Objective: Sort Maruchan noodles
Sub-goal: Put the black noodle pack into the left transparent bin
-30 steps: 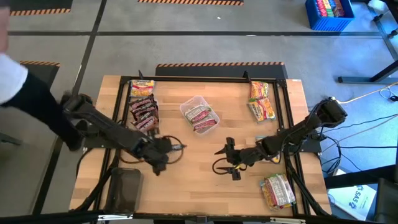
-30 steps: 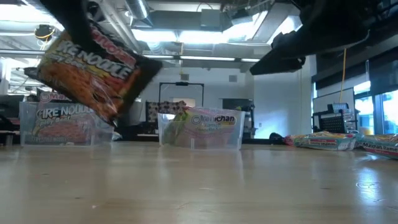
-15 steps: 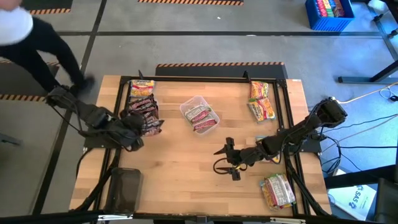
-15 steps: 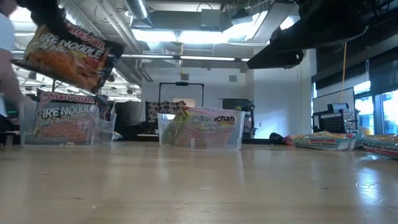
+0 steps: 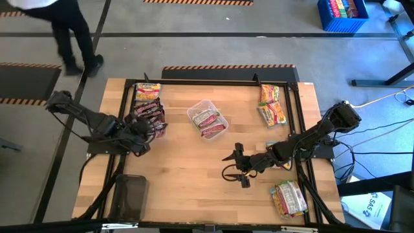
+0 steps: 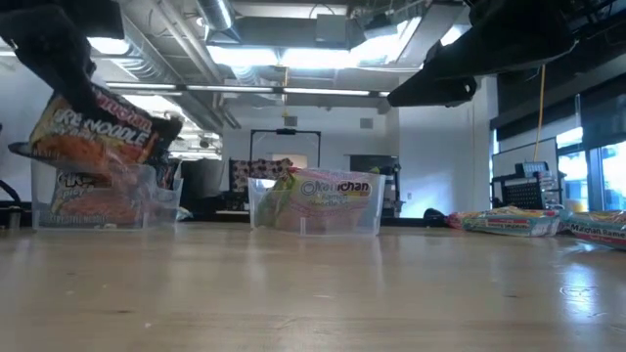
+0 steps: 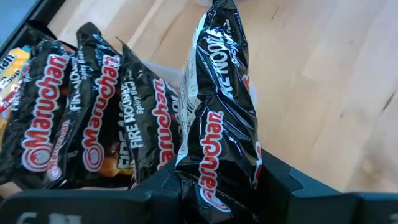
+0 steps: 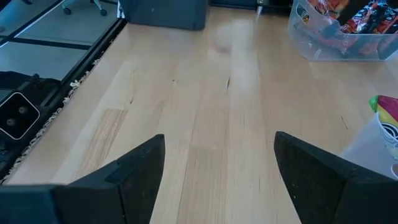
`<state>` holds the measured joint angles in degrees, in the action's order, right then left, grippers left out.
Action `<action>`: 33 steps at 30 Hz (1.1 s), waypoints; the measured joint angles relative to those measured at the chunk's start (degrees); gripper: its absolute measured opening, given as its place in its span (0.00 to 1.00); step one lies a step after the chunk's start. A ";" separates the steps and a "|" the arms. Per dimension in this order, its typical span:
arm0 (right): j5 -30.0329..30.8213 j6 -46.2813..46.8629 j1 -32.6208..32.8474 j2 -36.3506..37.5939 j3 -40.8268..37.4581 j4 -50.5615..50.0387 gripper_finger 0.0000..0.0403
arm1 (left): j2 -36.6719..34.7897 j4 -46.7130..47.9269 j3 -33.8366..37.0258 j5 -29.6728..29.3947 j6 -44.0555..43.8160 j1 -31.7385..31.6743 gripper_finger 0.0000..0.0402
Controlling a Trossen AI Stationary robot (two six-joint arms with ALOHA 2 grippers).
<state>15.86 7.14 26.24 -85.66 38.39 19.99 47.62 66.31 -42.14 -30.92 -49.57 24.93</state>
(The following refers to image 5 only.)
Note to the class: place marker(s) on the blue plastic crate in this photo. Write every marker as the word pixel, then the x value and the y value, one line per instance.
pixel 323 21

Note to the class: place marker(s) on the white printed paper bag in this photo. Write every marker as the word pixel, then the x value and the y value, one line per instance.
pixel 365 207

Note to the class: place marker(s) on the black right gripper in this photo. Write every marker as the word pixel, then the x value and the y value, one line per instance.
pixel 255 162

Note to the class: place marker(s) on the black aluminium rig frame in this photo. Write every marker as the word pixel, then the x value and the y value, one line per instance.
pixel 207 81

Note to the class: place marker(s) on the black steel stand leg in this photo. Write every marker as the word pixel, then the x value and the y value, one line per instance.
pixel 372 83

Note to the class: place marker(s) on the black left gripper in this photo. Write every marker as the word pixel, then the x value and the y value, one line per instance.
pixel 142 127

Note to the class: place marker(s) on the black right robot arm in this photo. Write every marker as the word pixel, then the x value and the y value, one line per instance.
pixel 310 139

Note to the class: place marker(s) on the colourful boxed packets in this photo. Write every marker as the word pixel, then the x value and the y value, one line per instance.
pixel 343 8

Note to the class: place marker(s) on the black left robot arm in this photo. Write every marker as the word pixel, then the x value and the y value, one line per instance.
pixel 97 119

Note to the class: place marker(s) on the grey chair foot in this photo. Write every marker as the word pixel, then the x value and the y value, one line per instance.
pixel 9 145

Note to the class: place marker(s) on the person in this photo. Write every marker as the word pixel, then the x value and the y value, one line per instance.
pixel 64 29

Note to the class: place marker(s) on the clear plastic rectangular bin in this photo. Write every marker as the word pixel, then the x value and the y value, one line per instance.
pixel 163 136

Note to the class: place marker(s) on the black floor beam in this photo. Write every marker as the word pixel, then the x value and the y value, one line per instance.
pixel 372 186

